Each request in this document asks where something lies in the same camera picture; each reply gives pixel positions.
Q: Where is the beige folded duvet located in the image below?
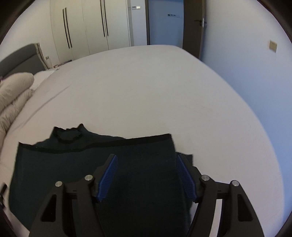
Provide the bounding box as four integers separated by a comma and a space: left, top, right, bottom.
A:
0, 72, 34, 146

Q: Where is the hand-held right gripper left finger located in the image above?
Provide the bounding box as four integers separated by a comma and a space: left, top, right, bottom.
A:
28, 154, 118, 237

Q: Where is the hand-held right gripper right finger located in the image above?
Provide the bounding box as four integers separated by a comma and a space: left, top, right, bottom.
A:
175, 153, 265, 237

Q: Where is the black wardrobe handle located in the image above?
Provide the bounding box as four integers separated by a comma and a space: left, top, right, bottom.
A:
104, 0, 109, 36
100, 0, 105, 37
65, 7, 72, 48
63, 8, 69, 49

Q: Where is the brown door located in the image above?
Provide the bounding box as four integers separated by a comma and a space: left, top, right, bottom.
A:
182, 0, 206, 61

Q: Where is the bed with light grey sheet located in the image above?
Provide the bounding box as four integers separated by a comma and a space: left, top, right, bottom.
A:
0, 44, 284, 237

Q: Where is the grey padded headboard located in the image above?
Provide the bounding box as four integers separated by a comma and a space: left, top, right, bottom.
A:
0, 43, 46, 79

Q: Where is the dark green sweater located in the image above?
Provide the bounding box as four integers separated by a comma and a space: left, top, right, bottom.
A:
9, 123, 199, 237

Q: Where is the white wardrobe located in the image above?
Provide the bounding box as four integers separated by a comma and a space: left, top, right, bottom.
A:
50, 0, 131, 66

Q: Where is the white pillow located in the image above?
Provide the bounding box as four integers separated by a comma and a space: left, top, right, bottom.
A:
32, 70, 56, 90

